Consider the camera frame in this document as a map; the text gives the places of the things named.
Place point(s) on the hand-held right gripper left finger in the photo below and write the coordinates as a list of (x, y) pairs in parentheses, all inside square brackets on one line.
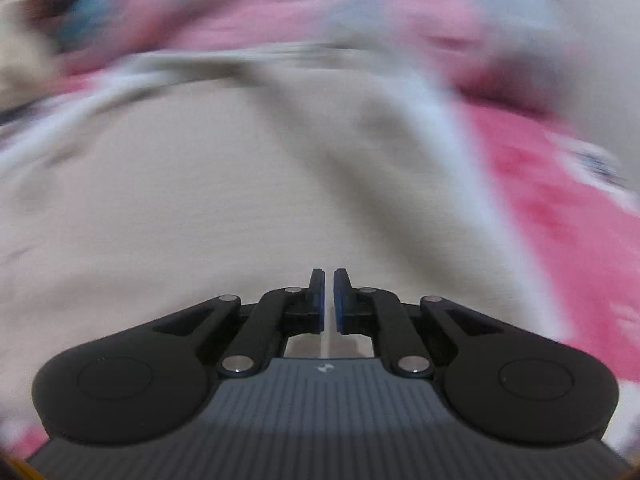
[(320, 305)]

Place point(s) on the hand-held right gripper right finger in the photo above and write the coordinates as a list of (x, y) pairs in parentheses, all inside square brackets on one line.
[(340, 305)]

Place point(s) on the beige checked knit coat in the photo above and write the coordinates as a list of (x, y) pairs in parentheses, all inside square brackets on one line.
[(200, 185)]

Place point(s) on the pink floral bed sheet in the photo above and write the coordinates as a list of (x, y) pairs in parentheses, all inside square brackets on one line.
[(560, 240)]

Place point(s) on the pink and grey quilt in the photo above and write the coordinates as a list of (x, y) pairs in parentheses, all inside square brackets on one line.
[(280, 15)]

